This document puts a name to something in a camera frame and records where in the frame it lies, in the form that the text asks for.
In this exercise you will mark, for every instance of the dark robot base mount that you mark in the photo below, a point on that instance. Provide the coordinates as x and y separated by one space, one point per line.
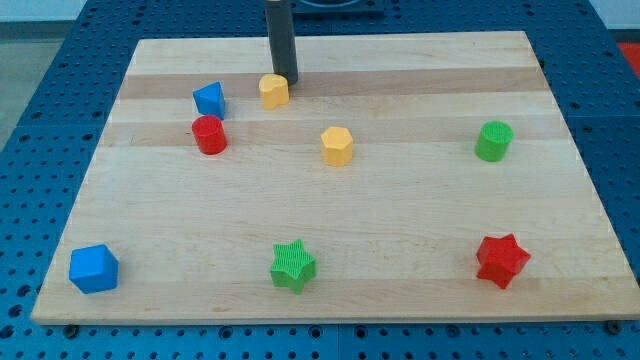
337 6

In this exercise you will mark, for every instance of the green cylinder block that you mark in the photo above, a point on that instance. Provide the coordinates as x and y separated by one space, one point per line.
493 141

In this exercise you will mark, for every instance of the red cylinder block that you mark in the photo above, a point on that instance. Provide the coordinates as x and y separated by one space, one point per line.
209 134

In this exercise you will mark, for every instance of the blue cube block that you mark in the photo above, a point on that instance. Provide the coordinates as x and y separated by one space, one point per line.
93 269

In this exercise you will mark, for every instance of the yellow heart block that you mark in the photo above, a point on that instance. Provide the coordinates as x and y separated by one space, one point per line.
274 91

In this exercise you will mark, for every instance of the blue triangle block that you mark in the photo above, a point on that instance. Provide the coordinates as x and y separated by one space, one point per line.
209 100

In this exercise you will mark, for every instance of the yellow hexagon block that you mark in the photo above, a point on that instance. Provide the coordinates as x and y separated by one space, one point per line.
337 146

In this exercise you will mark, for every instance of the red star block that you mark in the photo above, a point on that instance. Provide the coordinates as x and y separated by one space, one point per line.
501 259

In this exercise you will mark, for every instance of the green star block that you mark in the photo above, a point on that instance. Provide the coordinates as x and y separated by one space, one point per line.
292 266

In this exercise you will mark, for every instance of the wooden board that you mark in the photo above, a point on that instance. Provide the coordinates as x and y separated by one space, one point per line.
394 232

